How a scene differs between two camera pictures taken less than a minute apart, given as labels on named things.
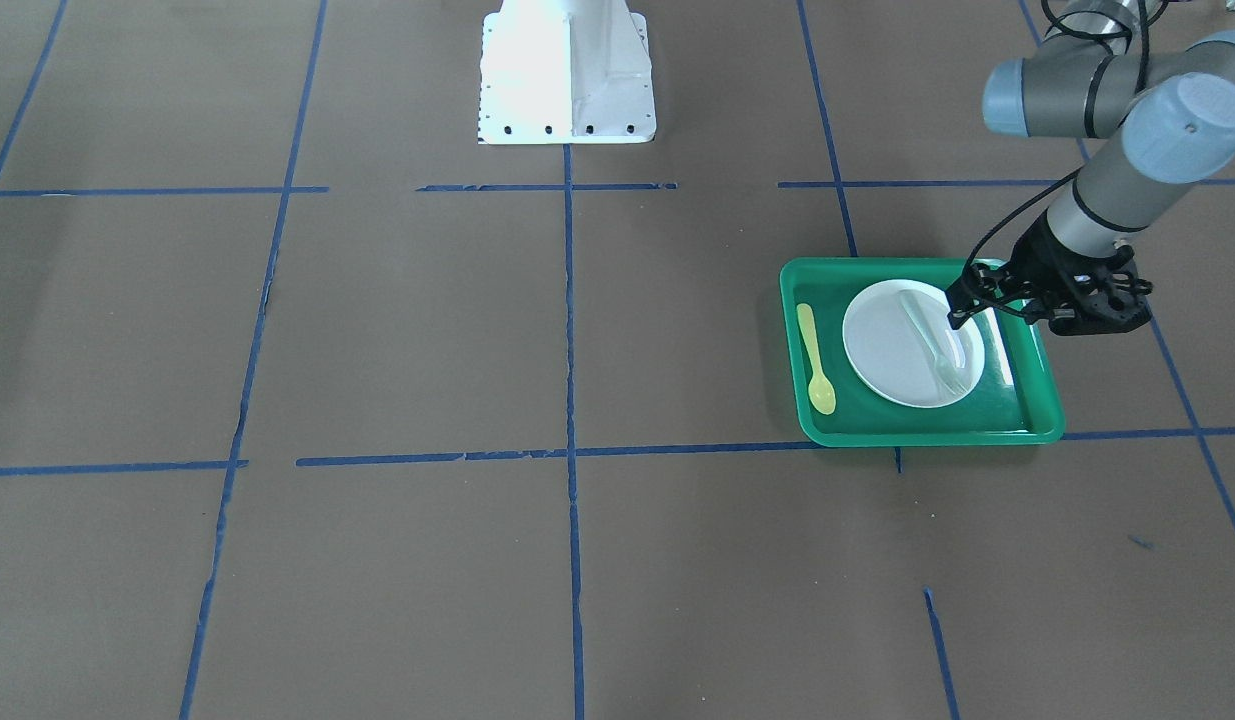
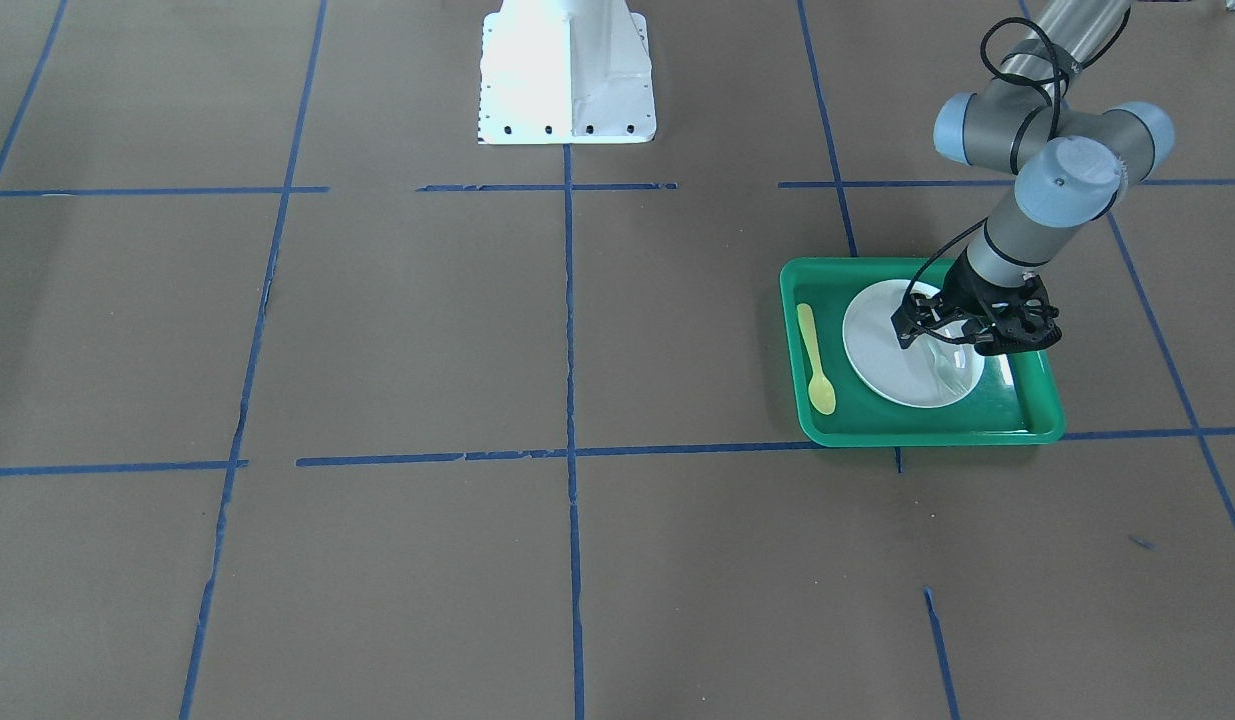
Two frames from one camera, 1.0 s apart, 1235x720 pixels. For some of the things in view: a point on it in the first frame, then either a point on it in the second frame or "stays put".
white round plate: (901, 348) stays put
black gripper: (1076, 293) to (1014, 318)
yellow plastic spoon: (821, 391) stays put
